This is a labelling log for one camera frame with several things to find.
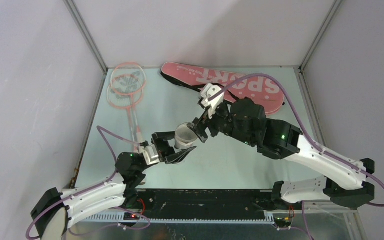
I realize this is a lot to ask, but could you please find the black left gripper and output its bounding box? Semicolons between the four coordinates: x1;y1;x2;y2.
137;129;196;172

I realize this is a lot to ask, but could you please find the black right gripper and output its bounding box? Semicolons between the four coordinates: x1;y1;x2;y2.
186;101;255;147

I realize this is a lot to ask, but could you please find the white shuttlecock tube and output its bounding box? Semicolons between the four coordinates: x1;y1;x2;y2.
174;123;198;150

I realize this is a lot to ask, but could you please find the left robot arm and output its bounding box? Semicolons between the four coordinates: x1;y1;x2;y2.
26;130;198;240

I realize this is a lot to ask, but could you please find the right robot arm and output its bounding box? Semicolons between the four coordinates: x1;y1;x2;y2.
188;98;375;209

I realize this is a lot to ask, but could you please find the pink sport racket bag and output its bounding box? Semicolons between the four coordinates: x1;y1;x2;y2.
160;62;285;115

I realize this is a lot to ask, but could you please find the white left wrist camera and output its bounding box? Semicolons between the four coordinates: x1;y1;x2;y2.
138;141;160;166

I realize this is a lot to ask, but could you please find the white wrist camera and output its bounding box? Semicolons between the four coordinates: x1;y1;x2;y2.
138;141;160;166
198;83;225;119

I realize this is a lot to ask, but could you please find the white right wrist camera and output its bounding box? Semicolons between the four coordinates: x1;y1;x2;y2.
198;83;225;119

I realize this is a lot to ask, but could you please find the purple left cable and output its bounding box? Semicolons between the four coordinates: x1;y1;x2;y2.
25;125;153;240

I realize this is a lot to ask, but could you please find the purple cable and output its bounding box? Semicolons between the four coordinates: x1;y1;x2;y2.
205;73;384;208
25;125;153;240

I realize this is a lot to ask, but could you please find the aluminium front frame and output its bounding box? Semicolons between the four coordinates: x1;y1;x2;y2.
56;188;355;240

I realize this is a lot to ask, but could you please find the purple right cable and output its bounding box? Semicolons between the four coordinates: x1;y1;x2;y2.
205;73;384;208

